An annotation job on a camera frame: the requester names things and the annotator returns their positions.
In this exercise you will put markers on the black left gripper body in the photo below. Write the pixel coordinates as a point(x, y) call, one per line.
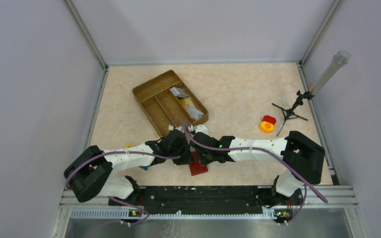
point(183, 152)

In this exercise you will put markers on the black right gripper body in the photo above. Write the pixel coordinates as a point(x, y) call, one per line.
point(205, 158)

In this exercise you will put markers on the red leather card holder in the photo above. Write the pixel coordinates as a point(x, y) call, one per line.
point(196, 168)

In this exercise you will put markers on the brown woven divided tray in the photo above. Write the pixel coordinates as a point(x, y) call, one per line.
point(160, 105)

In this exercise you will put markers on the grey credit cards stack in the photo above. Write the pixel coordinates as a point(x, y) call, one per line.
point(179, 92)

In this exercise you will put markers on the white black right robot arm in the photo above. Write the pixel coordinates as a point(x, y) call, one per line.
point(302, 158)

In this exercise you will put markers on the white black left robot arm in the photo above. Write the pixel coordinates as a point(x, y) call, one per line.
point(93, 172)

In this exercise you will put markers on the gold cards in tray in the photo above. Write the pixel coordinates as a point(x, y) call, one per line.
point(191, 109)

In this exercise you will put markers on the yellow red blue toy block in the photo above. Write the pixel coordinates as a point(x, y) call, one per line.
point(145, 168)

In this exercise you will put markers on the yellow red emergency stop button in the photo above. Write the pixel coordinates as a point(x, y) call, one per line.
point(267, 124)

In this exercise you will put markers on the black mini tripod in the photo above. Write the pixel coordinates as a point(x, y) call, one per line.
point(290, 112)

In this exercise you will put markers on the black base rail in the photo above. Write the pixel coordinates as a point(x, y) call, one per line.
point(211, 200)

